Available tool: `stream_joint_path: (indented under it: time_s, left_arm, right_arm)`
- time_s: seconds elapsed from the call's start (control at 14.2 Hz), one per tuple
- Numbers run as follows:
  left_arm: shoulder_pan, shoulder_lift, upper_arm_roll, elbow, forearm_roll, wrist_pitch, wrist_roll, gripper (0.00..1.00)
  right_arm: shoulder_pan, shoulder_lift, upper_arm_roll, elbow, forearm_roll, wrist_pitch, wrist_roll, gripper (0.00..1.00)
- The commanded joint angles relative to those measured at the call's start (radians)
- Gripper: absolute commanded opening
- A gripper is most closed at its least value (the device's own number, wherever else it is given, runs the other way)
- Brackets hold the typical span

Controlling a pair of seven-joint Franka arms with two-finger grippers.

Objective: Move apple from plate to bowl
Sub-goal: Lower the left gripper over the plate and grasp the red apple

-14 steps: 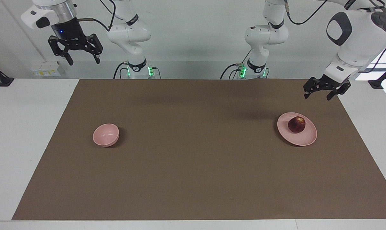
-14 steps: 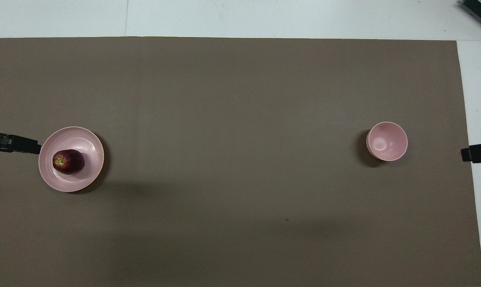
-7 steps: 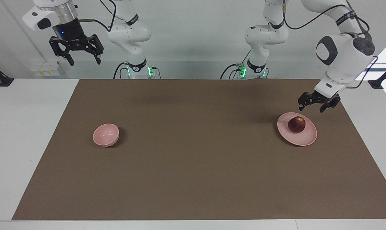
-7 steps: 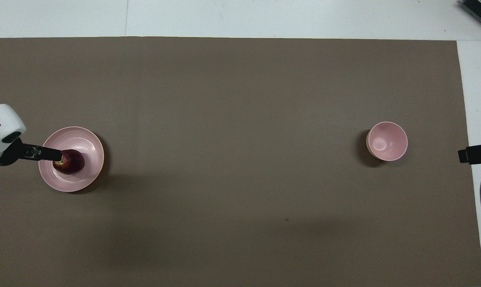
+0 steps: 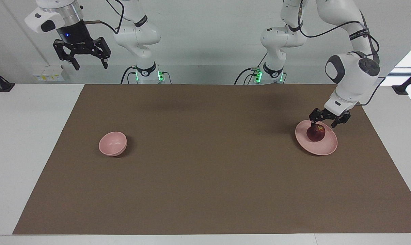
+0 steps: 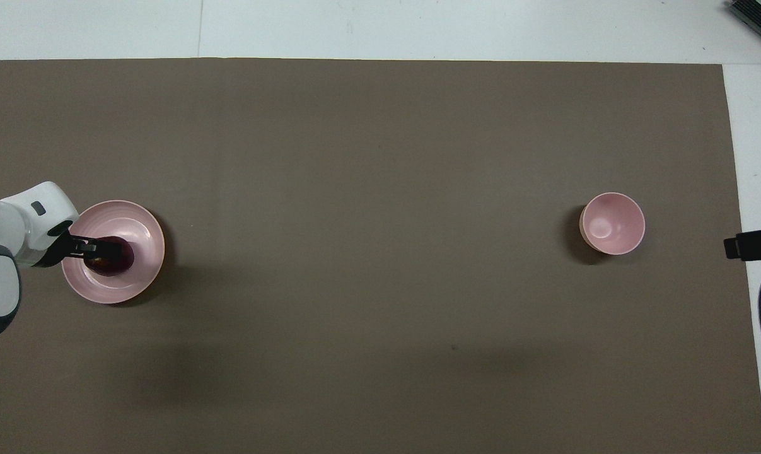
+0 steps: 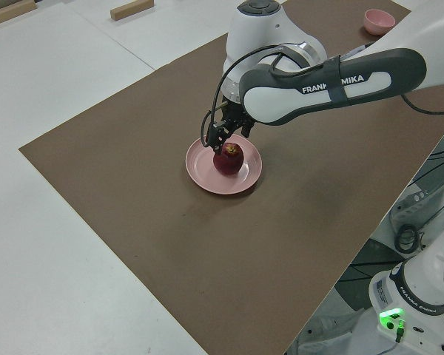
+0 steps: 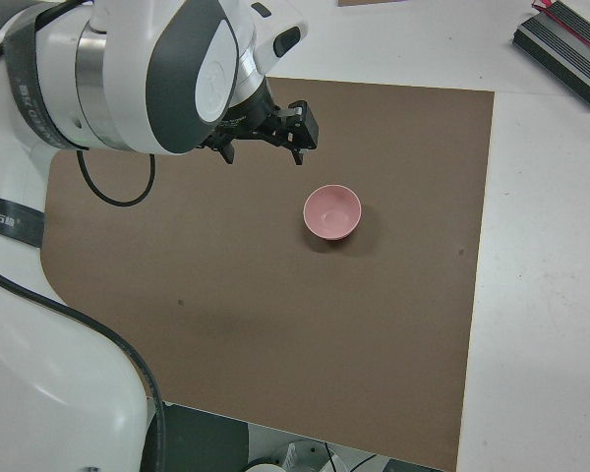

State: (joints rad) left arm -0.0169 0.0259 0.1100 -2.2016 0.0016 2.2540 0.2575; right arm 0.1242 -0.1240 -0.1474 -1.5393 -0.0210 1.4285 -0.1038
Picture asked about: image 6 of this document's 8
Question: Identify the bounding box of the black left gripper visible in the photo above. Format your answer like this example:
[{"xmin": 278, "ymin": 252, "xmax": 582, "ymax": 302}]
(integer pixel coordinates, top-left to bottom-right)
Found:
[{"xmin": 37, "ymin": 219, "xmax": 111, "ymax": 268}]

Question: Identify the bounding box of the dark red apple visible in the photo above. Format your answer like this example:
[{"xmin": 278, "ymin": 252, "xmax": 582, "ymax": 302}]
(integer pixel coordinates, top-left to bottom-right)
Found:
[{"xmin": 84, "ymin": 235, "xmax": 135, "ymax": 277}]

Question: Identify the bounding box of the pink plate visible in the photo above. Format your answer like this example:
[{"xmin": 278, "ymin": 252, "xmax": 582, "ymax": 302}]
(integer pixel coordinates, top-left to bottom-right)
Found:
[{"xmin": 61, "ymin": 200, "xmax": 165, "ymax": 305}]

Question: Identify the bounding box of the pink bowl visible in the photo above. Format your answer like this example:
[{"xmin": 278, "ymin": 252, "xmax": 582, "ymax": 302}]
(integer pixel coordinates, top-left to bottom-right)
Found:
[{"xmin": 579, "ymin": 192, "xmax": 646, "ymax": 256}]

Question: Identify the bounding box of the brown table mat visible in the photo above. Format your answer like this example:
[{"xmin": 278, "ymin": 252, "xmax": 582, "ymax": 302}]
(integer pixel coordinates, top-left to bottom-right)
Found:
[{"xmin": 0, "ymin": 58, "xmax": 761, "ymax": 454}]

